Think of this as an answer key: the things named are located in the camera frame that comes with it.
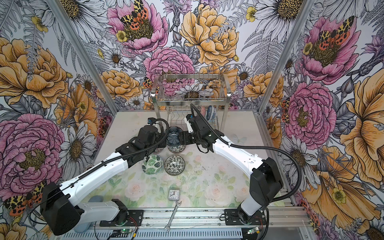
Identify silver metal dish rack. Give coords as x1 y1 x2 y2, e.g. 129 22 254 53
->
150 74 233 131

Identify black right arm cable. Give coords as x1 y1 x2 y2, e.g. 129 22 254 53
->
189 103 302 203

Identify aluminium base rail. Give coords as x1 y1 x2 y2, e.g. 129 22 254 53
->
62 207 316 240

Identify blue floral bowl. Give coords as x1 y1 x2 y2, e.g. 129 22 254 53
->
206 106 217 121

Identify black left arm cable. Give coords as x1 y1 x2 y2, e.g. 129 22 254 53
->
28 117 170 226

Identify silver metal wrench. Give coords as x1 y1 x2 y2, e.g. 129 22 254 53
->
164 201 182 232

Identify green leaf pattern bowl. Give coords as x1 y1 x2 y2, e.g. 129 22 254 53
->
142 155 164 175

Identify small square white clock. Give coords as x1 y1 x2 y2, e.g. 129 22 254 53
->
168 188 181 201

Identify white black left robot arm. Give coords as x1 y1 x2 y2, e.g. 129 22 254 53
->
40 119 170 236

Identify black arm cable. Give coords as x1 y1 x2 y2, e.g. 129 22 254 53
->
189 103 302 203
28 117 170 226

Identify black leaf pattern bowl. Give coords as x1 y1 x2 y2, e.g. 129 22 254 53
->
168 145 186 154
164 155 186 176

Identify dark blue petal bowl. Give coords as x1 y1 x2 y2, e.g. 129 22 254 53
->
166 126 183 147

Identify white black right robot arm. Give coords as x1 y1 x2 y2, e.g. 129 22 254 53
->
179 114 284 224

